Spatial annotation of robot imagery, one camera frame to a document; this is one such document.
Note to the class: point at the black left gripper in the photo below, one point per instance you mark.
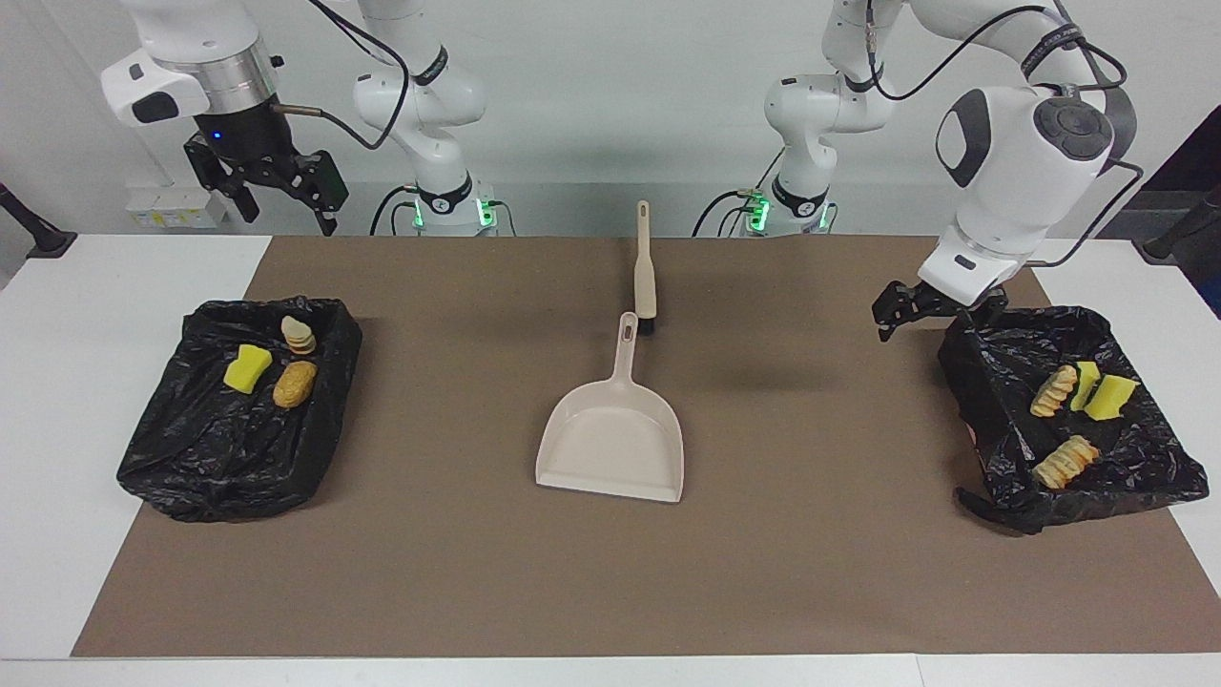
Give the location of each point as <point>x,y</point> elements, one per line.
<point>954,307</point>

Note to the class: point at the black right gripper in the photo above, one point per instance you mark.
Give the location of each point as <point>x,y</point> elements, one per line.
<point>243,143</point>

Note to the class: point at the pale angular bread chunk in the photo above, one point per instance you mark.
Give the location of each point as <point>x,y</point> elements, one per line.
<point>1054,391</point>

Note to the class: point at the yellow sponge with curved notch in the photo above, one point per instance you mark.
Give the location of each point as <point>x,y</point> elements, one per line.
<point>1085,382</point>

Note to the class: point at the pale ridged bread piece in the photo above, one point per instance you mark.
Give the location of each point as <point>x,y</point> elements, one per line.
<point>298,336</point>

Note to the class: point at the yellow sponge with square notch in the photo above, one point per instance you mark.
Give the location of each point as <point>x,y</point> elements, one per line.
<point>1111,396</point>

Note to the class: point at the yellow sponge block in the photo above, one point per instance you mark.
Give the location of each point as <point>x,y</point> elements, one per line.
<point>248,369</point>

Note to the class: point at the striped orange bread piece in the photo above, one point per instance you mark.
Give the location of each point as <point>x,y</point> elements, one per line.
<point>1064,463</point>

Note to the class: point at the brown bread roll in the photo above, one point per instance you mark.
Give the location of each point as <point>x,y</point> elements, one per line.
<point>295,384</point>

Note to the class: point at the beige brush with black bristles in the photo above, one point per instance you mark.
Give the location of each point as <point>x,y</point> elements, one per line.
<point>645,277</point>

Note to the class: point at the beige plastic dustpan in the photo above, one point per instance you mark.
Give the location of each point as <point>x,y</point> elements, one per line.
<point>610,448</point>

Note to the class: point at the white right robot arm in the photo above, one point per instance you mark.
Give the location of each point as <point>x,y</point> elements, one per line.
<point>420,95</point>

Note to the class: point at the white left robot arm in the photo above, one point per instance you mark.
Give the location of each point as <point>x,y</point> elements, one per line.
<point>1011,172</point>

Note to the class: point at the black bag lined bin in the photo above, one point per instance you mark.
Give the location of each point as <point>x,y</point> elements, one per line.
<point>1011,410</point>
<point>210,458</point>

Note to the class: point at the black stand leg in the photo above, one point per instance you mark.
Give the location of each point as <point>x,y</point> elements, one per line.
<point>1178,234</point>
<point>33,229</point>

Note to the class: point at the dark cabinet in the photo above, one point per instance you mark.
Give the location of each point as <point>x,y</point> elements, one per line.
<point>1192,157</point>

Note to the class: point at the brown table mat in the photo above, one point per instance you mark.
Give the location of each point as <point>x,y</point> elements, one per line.
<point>610,592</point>

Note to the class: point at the white wall power box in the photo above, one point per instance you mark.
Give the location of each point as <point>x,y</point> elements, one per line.
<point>167,212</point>

